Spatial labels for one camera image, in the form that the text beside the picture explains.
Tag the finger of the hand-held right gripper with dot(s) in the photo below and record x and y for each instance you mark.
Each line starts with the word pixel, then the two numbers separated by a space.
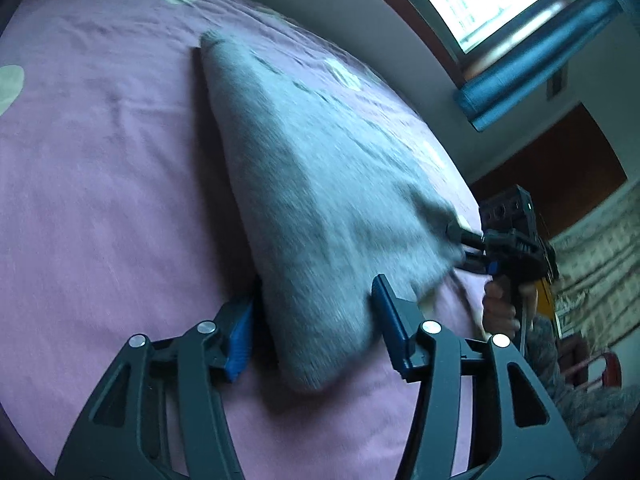
pixel 477 261
pixel 465 236

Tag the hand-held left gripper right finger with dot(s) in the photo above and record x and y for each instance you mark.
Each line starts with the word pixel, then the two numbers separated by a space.
pixel 387 320

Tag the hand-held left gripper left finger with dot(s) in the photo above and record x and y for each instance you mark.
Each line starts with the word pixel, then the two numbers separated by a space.
pixel 240 330

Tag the grey knit sweater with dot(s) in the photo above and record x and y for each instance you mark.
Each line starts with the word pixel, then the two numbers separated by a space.
pixel 310 185

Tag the person's right forearm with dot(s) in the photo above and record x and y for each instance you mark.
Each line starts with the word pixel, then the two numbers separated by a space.
pixel 590 415

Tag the person's right hand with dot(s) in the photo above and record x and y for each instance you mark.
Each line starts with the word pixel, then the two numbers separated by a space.
pixel 500 310

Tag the brown wooden wardrobe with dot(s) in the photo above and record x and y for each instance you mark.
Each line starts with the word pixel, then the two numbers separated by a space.
pixel 550 160

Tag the patterned beige curtain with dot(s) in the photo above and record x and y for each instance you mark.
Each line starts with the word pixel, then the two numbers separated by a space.
pixel 600 270

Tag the red chair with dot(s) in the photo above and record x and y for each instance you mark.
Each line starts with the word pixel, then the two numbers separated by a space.
pixel 612 367

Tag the blue roller blind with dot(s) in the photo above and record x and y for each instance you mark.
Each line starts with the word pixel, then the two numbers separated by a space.
pixel 525 70

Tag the pink dotted bed sheet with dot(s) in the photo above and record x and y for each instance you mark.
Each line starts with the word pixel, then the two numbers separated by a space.
pixel 100 185

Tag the window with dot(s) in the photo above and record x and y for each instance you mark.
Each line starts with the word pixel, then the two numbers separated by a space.
pixel 480 5

